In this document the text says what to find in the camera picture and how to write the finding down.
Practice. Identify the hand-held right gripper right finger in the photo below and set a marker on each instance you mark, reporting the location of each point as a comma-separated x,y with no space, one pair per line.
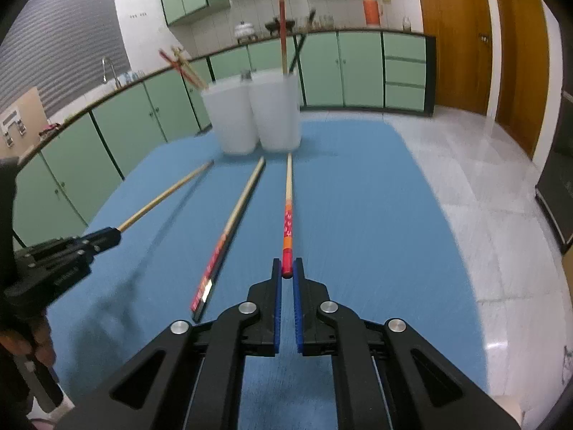
297,309

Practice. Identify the plain wooden chopstick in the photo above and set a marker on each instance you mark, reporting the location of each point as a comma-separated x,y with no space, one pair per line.
190,66
170,193

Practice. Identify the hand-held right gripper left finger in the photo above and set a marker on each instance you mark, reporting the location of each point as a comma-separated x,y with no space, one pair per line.
277,304

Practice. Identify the red cloth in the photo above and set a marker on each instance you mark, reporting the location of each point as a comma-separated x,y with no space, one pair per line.
49,130

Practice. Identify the black plastic spoon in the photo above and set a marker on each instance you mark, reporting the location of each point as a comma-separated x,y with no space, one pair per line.
301,45

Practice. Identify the grey window blind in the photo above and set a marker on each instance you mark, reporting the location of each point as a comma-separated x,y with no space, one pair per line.
67,40

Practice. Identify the black wok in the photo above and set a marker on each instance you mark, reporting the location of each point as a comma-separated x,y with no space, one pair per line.
274,27

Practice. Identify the plain wooden door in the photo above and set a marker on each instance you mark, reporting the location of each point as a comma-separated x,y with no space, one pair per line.
519,62

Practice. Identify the green base cabinets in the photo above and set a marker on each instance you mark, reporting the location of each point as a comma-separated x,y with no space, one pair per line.
358,67

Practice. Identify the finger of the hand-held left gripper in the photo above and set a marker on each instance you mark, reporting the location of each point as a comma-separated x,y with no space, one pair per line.
80,238
76,260

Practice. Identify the wooden chopstick dark patterned end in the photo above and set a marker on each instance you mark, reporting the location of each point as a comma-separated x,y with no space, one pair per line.
236,223

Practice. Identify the person's left hand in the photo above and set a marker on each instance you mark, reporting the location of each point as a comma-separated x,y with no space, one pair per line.
44,345

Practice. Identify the orange thermos flask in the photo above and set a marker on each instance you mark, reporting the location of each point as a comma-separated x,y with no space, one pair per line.
371,11

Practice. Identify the metal sink faucet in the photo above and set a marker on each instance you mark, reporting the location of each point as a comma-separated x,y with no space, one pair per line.
107,65

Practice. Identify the bottles by sink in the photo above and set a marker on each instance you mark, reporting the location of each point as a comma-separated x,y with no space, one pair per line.
133,77

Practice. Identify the wooden chopstick orange red end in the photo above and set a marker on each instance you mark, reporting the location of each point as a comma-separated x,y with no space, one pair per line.
288,233

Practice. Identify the black glass-door cabinet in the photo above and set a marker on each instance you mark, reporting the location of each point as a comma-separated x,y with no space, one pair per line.
555,188

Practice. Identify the white cooking pot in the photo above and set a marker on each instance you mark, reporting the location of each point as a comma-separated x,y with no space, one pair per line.
245,31

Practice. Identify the white double utensil holder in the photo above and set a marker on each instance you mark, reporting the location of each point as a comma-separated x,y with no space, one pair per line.
277,116

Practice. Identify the wooden board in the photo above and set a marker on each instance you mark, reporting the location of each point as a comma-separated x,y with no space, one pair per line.
31,107

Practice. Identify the blue mat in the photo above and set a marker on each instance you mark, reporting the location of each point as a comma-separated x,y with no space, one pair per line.
367,215

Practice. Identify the glass jar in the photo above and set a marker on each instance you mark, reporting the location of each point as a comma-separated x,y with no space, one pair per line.
406,23

